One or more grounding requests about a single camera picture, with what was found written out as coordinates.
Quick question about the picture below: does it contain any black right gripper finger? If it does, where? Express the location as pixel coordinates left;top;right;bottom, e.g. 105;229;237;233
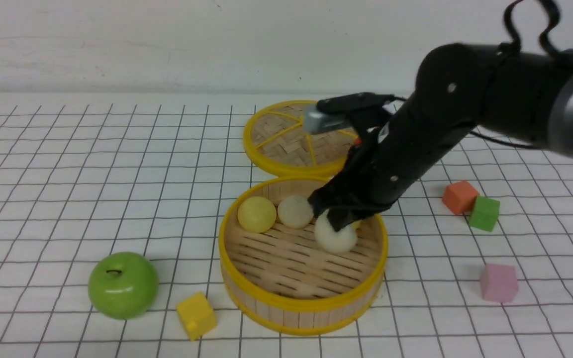
327;206;379;232

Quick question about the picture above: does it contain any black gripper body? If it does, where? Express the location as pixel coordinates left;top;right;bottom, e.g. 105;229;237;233
324;97;476;212

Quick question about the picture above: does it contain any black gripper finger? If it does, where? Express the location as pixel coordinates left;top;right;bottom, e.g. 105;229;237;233
307;192;334;217

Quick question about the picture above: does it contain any beige bun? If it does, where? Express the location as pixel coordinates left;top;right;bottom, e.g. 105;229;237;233
277;195;314;229
314;209;359;254

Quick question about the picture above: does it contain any yellow bun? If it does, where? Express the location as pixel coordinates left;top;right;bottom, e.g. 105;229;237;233
237;196;277;233
351;220;362;231

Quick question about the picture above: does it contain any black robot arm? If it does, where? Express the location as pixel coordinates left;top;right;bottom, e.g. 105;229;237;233
304;43;573;231

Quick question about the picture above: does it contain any bamboo steamer tray yellow rim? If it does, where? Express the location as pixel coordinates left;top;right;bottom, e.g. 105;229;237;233
218;176;388;336

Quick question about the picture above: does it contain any woven bamboo steamer lid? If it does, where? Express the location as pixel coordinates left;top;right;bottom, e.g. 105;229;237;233
242;100;357;177

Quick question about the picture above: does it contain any orange foam cube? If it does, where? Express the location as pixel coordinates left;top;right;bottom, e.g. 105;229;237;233
442;180;480;215

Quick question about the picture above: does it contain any green foam cube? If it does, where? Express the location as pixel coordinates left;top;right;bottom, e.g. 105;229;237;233
469;196;500;233

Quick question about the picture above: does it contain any pink foam cube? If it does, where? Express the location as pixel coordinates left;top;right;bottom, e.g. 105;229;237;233
479;263;519;303

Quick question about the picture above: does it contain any yellow foam cube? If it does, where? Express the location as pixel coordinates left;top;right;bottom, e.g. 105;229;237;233
176;291;218;341

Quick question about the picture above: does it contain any green toy apple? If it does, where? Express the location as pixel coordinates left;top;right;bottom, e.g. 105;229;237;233
87;252;159;320

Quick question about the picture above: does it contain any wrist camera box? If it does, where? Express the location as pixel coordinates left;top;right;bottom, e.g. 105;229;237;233
302;91;406;136

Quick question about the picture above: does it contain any black cable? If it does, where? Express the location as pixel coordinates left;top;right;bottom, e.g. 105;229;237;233
386;0;566;150

